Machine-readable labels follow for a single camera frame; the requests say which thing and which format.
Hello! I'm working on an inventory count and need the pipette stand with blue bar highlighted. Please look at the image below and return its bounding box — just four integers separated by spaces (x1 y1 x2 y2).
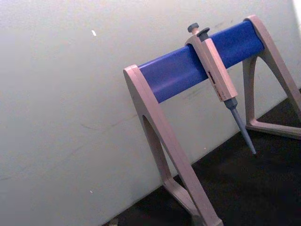
123 15 301 226

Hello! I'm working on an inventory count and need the beige pipette with grey tip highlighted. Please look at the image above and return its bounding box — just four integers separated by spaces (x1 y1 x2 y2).
184 22 257 155

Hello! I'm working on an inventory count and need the black table cloth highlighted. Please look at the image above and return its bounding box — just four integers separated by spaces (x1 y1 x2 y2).
106 87 301 226

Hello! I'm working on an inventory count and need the plain pale wall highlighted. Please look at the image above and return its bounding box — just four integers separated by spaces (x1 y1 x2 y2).
0 0 301 226

